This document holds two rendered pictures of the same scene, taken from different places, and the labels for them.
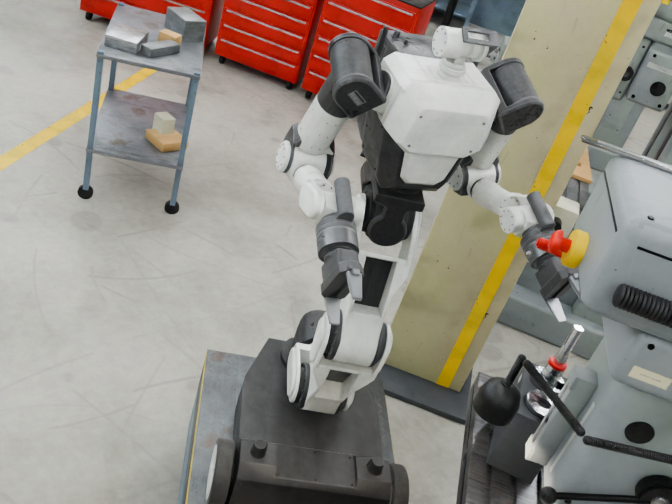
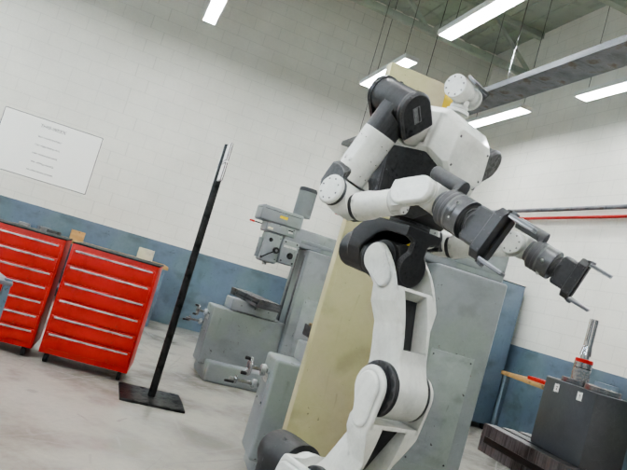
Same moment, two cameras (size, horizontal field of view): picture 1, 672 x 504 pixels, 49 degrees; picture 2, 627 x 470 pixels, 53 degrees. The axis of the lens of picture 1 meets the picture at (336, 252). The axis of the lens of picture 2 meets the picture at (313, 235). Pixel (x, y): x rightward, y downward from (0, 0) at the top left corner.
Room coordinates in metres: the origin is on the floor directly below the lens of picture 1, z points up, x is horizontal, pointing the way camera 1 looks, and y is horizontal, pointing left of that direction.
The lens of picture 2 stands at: (0.19, 0.75, 1.21)
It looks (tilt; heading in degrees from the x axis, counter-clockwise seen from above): 4 degrees up; 339
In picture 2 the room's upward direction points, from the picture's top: 16 degrees clockwise
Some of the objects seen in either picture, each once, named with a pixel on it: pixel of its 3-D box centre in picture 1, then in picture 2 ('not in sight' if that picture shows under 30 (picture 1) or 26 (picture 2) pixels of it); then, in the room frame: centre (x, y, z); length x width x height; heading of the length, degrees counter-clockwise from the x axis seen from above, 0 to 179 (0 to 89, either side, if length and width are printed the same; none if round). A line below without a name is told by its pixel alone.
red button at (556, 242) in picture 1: (560, 243); not in sight; (1.04, -0.32, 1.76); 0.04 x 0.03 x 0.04; 177
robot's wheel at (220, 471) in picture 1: (219, 473); not in sight; (1.46, 0.11, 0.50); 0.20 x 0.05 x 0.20; 13
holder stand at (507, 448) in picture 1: (529, 418); (581, 421); (1.46, -0.60, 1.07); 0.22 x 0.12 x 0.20; 170
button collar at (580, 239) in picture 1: (574, 248); not in sight; (1.04, -0.35, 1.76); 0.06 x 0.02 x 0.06; 177
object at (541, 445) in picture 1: (560, 416); not in sight; (1.03, -0.47, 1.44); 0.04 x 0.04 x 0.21; 87
